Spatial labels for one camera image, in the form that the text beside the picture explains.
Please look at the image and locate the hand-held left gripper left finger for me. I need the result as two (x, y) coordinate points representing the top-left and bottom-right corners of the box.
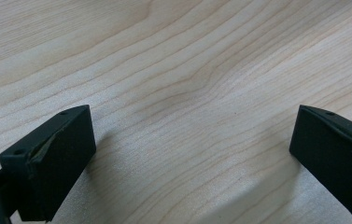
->
(0, 105), (97, 222)

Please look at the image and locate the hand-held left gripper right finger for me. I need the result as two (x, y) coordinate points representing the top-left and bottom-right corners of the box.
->
(289, 105), (352, 223)

